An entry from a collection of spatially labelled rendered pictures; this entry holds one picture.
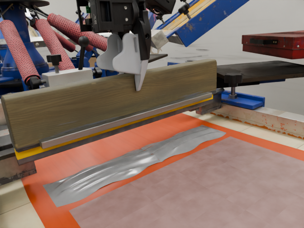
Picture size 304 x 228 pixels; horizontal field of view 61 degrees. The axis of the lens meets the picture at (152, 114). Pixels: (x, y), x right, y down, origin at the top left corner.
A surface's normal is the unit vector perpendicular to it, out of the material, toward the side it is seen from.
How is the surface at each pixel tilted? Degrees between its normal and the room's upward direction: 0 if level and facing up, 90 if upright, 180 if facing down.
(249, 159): 0
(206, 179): 0
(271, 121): 90
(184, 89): 90
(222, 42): 90
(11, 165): 90
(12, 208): 0
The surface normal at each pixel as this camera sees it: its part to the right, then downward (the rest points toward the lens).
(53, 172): -0.07, -0.95
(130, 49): 0.60, 0.13
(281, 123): -0.80, 0.24
